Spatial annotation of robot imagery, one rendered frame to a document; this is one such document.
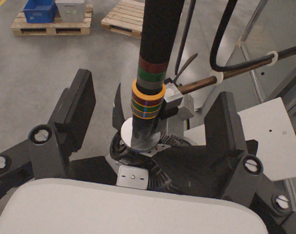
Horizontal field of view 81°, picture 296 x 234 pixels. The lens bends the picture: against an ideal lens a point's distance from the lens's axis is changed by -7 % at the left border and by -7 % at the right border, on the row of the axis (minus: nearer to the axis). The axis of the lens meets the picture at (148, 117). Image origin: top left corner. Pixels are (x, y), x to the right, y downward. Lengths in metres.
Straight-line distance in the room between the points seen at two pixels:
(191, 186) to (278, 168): 0.30
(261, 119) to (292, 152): 0.15
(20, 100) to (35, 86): 0.26
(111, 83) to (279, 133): 2.08
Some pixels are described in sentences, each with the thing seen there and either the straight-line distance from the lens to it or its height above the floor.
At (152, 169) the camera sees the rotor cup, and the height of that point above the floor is 1.18.
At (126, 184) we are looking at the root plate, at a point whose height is 1.18.
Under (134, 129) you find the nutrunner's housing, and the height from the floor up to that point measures 1.49.
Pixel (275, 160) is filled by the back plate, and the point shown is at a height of 1.31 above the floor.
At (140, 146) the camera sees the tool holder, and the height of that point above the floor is 1.46.
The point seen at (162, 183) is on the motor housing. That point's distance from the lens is 0.63.
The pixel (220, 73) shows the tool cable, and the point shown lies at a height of 1.56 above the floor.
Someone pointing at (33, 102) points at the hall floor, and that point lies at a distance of 2.45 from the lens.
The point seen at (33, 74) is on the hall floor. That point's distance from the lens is 2.79.
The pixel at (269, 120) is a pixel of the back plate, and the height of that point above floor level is 1.32.
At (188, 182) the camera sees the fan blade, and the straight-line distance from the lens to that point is 0.40.
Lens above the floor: 1.75
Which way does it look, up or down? 55 degrees down
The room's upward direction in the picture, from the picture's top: 12 degrees clockwise
